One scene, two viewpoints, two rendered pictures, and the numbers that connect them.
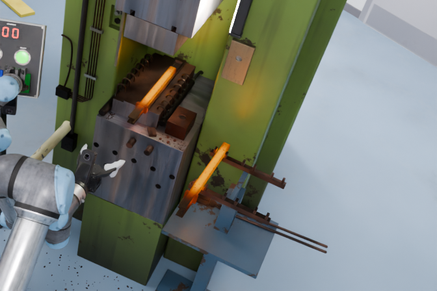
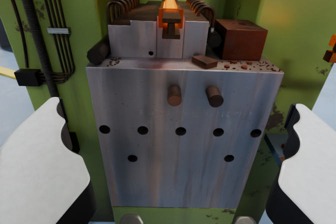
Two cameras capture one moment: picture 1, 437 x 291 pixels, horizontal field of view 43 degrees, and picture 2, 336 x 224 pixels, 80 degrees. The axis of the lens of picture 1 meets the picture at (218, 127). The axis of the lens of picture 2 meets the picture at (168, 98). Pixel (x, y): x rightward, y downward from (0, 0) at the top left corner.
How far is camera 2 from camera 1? 1.87 m
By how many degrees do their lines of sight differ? 10
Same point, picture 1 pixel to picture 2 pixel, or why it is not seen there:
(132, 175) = (181, 156)
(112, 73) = (92, 8)
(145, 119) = (182, 46)
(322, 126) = not seen: hidden behind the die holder
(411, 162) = not seen: hidden behind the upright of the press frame
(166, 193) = (243, 164)
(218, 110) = (280, 3)
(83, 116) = (73, 104)
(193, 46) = not seen: outside the picture
